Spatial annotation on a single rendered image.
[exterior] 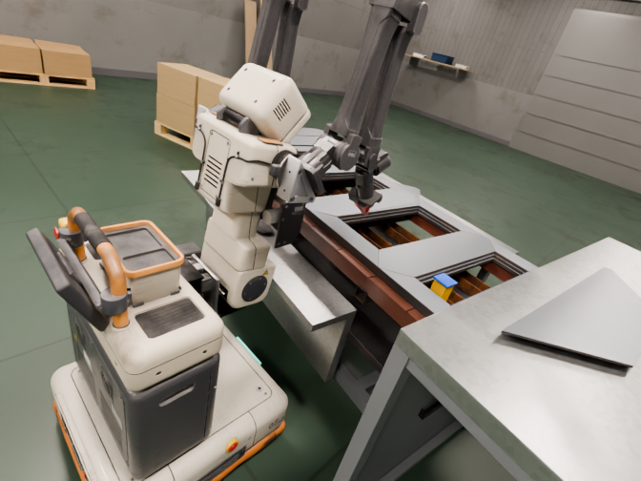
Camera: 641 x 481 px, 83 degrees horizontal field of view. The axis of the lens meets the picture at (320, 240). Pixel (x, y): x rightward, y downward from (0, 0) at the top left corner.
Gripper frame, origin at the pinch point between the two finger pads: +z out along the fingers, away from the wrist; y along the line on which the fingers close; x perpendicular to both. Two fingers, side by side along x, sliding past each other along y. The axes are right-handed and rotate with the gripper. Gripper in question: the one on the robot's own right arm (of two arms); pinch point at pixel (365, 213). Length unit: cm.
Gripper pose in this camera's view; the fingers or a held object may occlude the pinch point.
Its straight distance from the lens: 129.4
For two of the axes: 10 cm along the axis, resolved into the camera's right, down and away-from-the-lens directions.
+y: -6.9, -4.9, 5.4
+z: 1.2, 6.6, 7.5
